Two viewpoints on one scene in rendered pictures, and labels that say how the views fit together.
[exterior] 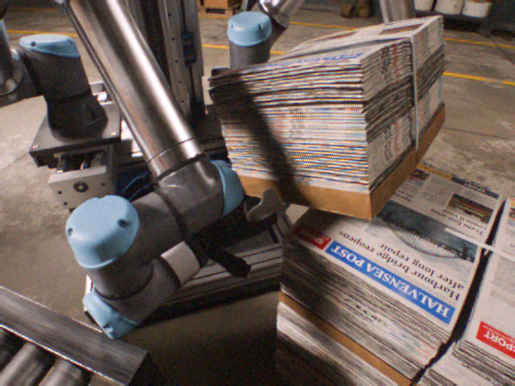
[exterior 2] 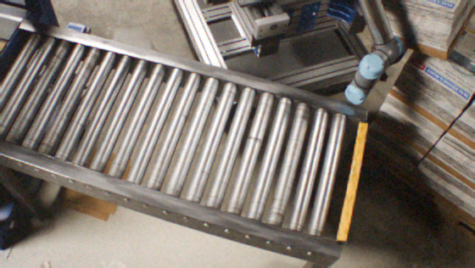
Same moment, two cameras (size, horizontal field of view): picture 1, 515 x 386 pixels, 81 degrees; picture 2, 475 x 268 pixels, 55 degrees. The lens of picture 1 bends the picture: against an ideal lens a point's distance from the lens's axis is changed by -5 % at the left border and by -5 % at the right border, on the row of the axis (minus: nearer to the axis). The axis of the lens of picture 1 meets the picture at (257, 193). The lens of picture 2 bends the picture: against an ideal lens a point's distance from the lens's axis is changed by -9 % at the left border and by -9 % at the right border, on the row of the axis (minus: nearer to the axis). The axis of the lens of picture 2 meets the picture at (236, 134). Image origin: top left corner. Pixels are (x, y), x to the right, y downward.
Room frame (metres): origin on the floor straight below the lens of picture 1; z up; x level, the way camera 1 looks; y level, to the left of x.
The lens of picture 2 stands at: (-0.67, 0.76, 2.21)
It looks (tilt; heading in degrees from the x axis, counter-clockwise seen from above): 62 degrees down; 349
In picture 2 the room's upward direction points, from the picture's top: 8 degrees clockwise
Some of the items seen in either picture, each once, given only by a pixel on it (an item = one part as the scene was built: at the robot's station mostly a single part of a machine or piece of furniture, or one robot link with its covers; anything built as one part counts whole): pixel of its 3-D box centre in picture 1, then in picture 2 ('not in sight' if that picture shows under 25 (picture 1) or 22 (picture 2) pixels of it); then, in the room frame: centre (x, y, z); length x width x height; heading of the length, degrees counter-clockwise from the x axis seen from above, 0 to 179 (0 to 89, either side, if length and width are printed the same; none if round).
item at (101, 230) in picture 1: (125, 240); (371, 68); (0.25, 0.16, 0.94); 0.11 x 0.08 x 0.11; 133
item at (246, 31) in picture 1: (250, 41); not in sight; (0.93, 0.02, 0.98); 0.13 x 0.12 x 0.14; 169
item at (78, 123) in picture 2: not in sight; (86, 105); (0.22, 1.12, 0.77); 0.47 x 0.05 x 0.05; 161
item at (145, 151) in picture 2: not in sight; (155, 125); (0.14, 0.87, 0.77); 0.47 x 0.05 x 0.05; 161
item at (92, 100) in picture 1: (73, 107); not in sight; (0.77, 0.49, 0.87); 0.15 x 0.15 x 0.10
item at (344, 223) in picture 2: not in sight; (354, 179); (-0.09, 0.25, 0.81); 0.43 x 0.03 x 0.02; 161
